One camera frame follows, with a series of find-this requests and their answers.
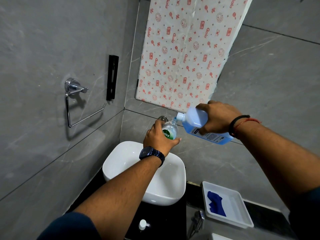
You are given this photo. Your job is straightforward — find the person's right hand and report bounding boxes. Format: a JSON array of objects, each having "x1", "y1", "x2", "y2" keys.
[{"x1": 196, "y1": 100, "x2": 242, "y2": 135}]

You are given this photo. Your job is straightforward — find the person's left hand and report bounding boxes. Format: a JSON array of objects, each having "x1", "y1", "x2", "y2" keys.
[{"x1": 143, "y1": 119, "x2": 182, "y2": 158}]

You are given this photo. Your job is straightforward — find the clear soap dispenser bottle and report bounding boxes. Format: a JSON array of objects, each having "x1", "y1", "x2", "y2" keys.
[{"x1": 161, "y1": 117, "x2": 178, "y2": 140}]

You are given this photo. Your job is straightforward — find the blue liquid refill bottle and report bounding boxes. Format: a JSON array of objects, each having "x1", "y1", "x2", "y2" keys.
[{"x1": 176, "y1": 106, "x2": 234, "y2": 145}]

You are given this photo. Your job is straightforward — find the person's left forearm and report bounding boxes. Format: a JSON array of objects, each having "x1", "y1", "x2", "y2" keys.
[{"x1": 73, "y1": 155, "x2": 163, "y2": 240}]

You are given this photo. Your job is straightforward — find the person's right forearm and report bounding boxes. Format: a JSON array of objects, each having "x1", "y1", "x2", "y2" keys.
[{"x1": 235, "y1": 120, "x2": 320, "y2": 211}]

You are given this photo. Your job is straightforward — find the dark blue wristwatch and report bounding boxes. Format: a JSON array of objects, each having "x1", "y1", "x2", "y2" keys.
[{"x1": 139, "y1": 146, "x2": 166, "y2": 168}]

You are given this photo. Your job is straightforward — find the black wrist band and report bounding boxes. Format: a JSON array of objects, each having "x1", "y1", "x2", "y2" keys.
[{"x1": 228, "y1": 115, "x2": 251, "y2": 138}]

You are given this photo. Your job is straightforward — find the white ceramic wash basin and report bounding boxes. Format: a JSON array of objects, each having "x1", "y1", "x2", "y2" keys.
[{"x1": 102, "y1": 141, "x2": 187, "y2": 207}]

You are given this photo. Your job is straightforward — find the red wrist thread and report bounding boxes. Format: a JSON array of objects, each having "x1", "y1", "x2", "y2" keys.
[{"x1": 233, "y1": 118, "x2": 262, "y2": 139}]

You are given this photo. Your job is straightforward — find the blue cloth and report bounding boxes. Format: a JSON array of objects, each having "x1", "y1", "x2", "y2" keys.
[{"x1": 207, "y1": 191, "x2": 227, "y2": 217}]

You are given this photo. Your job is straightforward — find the chrome spray faucet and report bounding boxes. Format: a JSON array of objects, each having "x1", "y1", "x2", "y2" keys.
[{"x1": 187, "y1": 210, "x2": 206, "y2": 238}]

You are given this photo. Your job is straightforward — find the white plastic tray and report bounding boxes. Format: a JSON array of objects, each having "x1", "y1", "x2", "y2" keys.
[{"x1": 202, "y1": 181, "x2": 255, "y2": 229}]

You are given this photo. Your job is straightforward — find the red patterned white paper sheet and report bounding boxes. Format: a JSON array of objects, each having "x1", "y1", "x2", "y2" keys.
[{"x1": 135, "y1": 0, "x2": 254, "y2": 113}]

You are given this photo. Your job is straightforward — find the white pump cap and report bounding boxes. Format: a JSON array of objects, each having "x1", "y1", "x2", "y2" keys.
[{"x1": 138, "y1": 219, "x2": 151, "y2": 231}]

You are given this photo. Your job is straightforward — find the white toilet fixture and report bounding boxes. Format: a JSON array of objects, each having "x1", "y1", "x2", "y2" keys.
[{"x1": 211, "y1": 232, "x2": 233, "y2": 240}]

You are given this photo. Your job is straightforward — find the dark blue left sleeve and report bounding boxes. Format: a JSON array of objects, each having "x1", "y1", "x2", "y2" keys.
[{"x1": 37, "y1": 212, "x2": 102, "y2": 240}]

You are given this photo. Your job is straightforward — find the dark blue sleeve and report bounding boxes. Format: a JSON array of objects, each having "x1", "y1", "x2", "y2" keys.
[
  {"x1": 288, "y1": 187, "x2": 320, "y2": 240},
  {"x1": 37, "y1": 212, "x2": 102, "y2": 240}
]

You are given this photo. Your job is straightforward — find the dark blue right sleeve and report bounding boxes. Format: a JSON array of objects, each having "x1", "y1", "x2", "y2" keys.
[{"x1": 288, "y1": 187, "x2": 320, "y2": 240}]

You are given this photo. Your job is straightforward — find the black wall holder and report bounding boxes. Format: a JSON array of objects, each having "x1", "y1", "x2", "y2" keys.
[{"x1": 106, "y1": 55, "x2": 119, "y2": 101}]

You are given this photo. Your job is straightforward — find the chrome towel ring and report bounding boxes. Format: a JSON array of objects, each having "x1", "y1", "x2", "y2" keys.
[{"x1": 64, "y1": 77, "x2": 107, "y2": 128}]

